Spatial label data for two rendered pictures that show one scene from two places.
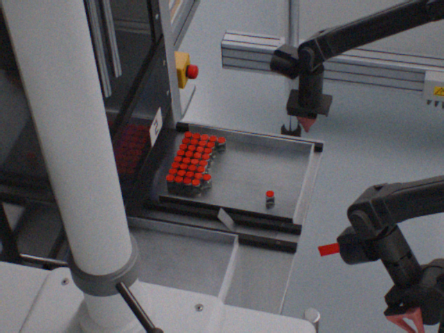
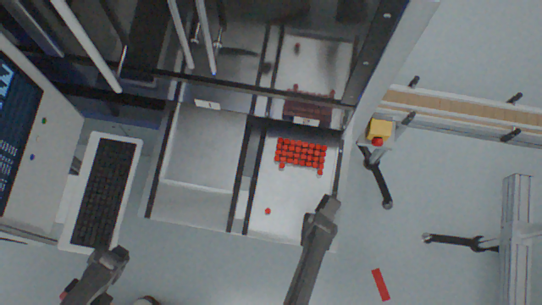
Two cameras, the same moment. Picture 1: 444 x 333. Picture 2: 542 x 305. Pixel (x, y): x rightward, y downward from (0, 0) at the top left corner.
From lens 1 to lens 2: 1.47 m
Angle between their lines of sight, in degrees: 43
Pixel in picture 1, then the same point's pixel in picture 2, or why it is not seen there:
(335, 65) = (506, 272)
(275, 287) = (196, 219)
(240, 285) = (198, 196)
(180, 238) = (236, 153)
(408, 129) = not seen: outside the picture
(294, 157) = not seen: hidden behind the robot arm
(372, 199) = (93, 263)
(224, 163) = (307, 178)
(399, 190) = (85, 280)
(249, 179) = (292, 196)
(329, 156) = (471, 277)
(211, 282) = (199, 178)
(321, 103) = not seen: hidden behind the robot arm
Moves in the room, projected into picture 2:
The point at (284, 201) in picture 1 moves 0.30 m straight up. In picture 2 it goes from (272, 222) to (273, 207)
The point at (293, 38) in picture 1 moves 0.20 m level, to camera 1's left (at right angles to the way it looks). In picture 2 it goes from (522, 233) to (508, 184)
